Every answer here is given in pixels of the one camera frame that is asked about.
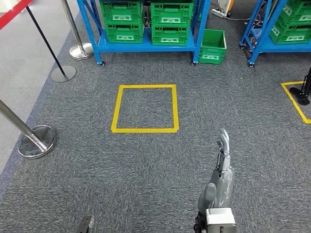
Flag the black barrier stanchion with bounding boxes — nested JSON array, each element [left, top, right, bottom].
[[26, 5, 77, 83]]

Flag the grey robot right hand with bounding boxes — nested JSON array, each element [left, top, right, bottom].
[[197, 128, 235, 215]]

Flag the blue metal shelf rack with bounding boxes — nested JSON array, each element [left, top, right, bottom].
[[76, 0, 211, 67], [239, 0, 311, 68]]

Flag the green plastic crate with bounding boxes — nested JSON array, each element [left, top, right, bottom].
[[152, 25, 189, 46], [269, 19, 311, 45], [150, 1, 194, 27], [100, 0, 143, 24], [277, 0, 311, 30], [106, 21, 144, 44]]

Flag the black humanoid robot legs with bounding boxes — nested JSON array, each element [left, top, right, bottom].
[[289, 67, 311, 107]]

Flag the open green plastic bin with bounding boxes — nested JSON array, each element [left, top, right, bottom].
[[198, 29, 227, 66]]

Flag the chrome barrier stanchion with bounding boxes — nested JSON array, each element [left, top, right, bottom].
[[0, 99, 57, 160], [60, 0, 94, 61]]

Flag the red barrier belt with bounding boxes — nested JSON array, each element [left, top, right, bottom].
[[0, 0, 33, 30]]

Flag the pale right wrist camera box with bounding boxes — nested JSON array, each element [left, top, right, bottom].
[[205, 208, 237, 233]]

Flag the dark robot left hand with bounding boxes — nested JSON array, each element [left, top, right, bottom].
[[77, 215, 95, 233]]

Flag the yellow floor tape square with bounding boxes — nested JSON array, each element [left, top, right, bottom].
[[110, 84, 180, 134], [281, 81, 311, 124]]

